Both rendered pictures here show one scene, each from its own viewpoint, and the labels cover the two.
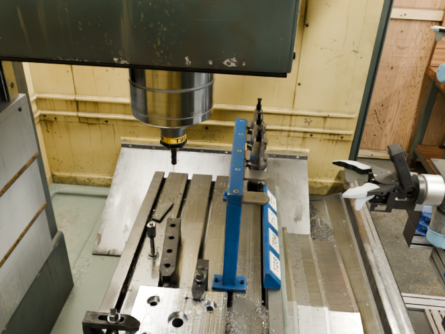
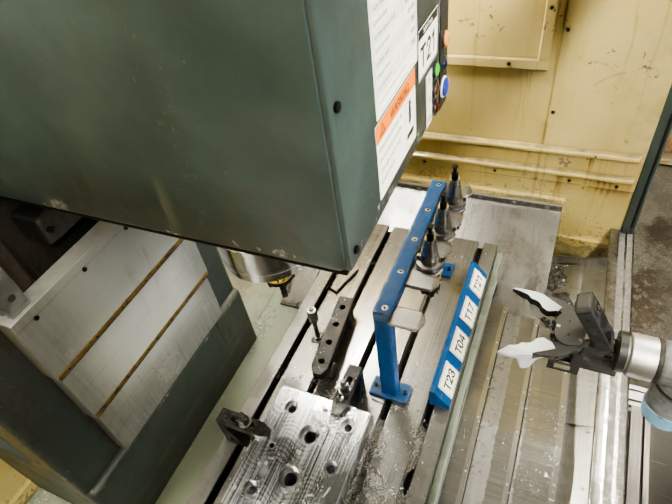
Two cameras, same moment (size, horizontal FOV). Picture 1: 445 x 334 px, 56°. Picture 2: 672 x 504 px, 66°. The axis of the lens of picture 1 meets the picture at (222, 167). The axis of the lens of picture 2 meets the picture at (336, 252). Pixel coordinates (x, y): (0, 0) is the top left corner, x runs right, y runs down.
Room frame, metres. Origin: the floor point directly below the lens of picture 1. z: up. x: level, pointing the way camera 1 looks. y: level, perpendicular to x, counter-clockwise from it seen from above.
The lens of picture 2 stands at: (0.24, -0.28, 2.07)
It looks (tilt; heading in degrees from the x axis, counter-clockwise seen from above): 44 degrees down; 27
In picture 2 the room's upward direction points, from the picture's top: 10 degrees counter-clockwise
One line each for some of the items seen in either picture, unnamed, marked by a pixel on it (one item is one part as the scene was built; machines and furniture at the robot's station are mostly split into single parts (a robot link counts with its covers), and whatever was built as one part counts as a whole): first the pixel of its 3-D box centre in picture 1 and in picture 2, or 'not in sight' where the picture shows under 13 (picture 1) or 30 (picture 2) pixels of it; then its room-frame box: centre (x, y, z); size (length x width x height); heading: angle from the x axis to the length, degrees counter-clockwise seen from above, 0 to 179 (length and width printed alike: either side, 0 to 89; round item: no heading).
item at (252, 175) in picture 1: (256, 175); (423, 281); (0.99, -0.09, 1.21); 0.07 x 0.05 x 0.01; 87
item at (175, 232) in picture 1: (171, 252); (334, 339); (0.97, 0.15, 0.93); 0.26 x 0.05 x 0.06; 2
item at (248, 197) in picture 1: (255, 198); (408, 319); (0.88, -0.09, 1.21); 0.07 x 0.05 x 0.01; 87
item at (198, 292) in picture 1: (200, 285); (347, 395); (0.80, 0.05, 0.97); 0.13 x 0.03 x 0.15; 177
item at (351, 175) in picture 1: (349, 172); (535, 306); (0.91, -0.33, 1.28); 0.09 x 0.03 x 0.06; 50
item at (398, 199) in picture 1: (392, 189); (585, 345); (0.85, -0.41, 1.27); 0.12 x 0.08 x 0.09; 86
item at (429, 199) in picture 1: (426, 189); (638, 354); (0.85, -0.49, 1.28); 0.08 x 0.05 x 0.08; 176
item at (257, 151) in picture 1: (257, 150); (430, 248); (1.04, -0.10, 1.26); 0.04 x 0.04 x 0.07
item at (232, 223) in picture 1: (231, 245); (387, 357); (0.88, -0.03, 1.05); 0.10 x 0.05 x 0.30; 87
